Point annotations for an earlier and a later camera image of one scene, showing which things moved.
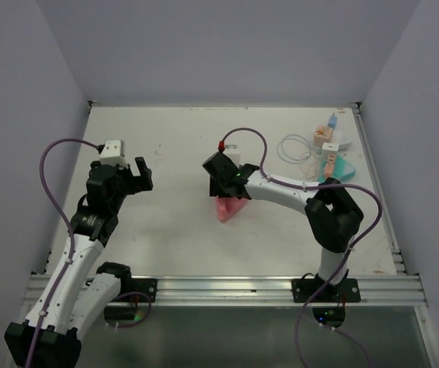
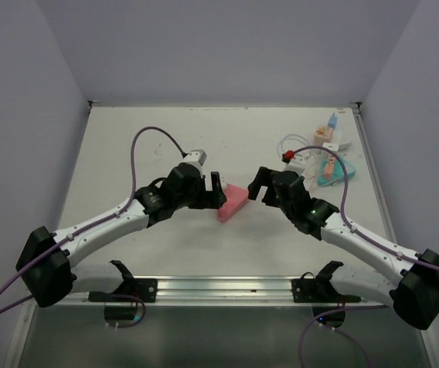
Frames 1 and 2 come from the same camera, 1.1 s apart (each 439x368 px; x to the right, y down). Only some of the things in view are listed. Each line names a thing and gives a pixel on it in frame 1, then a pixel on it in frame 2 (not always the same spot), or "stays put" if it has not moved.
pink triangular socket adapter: (228, 206) stays put
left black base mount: (147, 286) stays put
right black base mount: (346, 291) stays put
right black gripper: (216, 189) to (262, 178)
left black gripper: (144, 180) to (208, 198)
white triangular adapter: (338, 137) stays put
